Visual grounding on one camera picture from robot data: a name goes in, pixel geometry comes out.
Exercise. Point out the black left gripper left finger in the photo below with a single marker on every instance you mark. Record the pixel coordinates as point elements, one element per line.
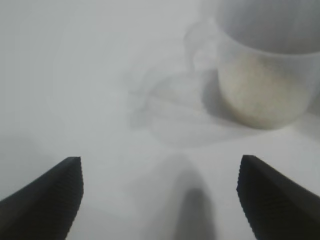
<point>40,205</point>

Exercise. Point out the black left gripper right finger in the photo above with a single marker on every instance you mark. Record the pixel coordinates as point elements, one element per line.
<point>280,205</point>

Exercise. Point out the white rice grains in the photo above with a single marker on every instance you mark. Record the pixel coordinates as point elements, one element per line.
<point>262,92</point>

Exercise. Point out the clear plastic measuring cup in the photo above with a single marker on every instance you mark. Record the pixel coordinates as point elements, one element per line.
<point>262,30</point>

